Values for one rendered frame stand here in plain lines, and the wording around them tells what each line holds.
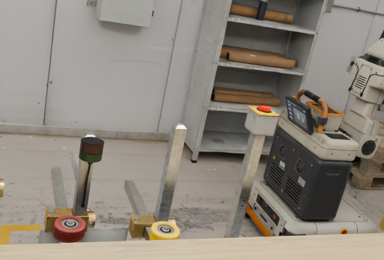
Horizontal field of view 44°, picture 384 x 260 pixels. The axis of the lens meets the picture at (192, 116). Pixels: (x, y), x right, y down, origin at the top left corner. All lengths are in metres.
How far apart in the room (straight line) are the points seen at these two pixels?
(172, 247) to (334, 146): 1.68
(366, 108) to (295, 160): 0.54
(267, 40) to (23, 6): 2.12
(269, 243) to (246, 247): 0.08
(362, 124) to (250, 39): 1.63
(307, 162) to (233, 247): 1.60
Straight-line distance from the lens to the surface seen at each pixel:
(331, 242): 1.50
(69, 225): 1.28
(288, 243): 1.42
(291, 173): 3.00
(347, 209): 3.30
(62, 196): 1.49
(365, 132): 3.09
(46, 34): 3.89
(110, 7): 3.67
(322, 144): 2.75
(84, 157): 1.24
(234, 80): 4.39
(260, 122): 1.41
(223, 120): 4.48
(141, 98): 4.15
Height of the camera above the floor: 1.60
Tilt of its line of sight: 18 degrees down
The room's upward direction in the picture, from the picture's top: 12 degrees clockwise
